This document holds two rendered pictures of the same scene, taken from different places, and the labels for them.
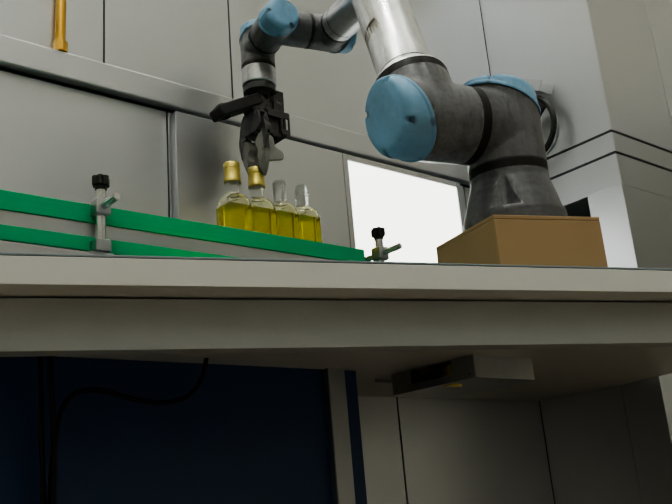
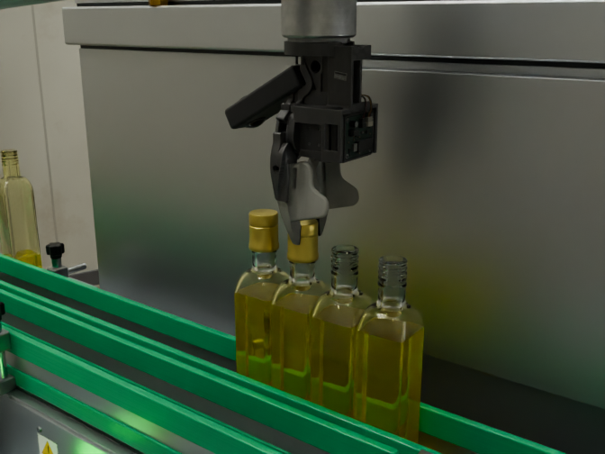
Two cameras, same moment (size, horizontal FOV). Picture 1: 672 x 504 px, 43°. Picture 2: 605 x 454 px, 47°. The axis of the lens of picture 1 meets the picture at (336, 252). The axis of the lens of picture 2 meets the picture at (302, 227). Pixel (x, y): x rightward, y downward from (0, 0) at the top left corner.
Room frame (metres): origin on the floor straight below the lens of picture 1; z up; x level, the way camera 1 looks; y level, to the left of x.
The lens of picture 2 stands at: (1.48, -0.57, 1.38)
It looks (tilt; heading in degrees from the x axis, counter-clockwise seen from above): 17 degrees down; 77
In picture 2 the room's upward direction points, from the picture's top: straight up
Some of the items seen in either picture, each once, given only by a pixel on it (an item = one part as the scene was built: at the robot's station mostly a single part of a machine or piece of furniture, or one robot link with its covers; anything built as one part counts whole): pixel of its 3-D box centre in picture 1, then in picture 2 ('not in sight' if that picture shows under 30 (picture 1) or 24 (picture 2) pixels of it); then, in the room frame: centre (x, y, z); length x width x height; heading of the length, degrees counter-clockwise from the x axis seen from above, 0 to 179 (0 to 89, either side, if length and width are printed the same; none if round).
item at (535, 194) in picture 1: (512, 201); not in sight; (1.18, -0.27, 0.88); 0.15 x 0.15 x 0.10
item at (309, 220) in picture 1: (306, 254); (387, 394); (1.72, 0.06, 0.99); 0.06 x 0.06 x 0.21; 41
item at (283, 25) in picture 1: (281, 26); not in sight; (1.57, 0.08, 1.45); 0.11 x 0.11 x 0.08; 26
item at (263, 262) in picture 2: (232, 183); (264, 248); (1.61, 0.20, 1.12); 0.03 x 0.03 x 0.05
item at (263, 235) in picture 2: (232, 173); (264, 230); (1.61, 0.20, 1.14); 0.04 x 0.04 x 0.04
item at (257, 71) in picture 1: (258, 80); (320, 20); (1.66, 0.14, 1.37); 0.08 x 0.08 x 0.05
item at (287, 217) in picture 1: (283, 251); (342, 378); (1.68, 0.11, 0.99); 0.06 x 0.06 x 0.21; 41
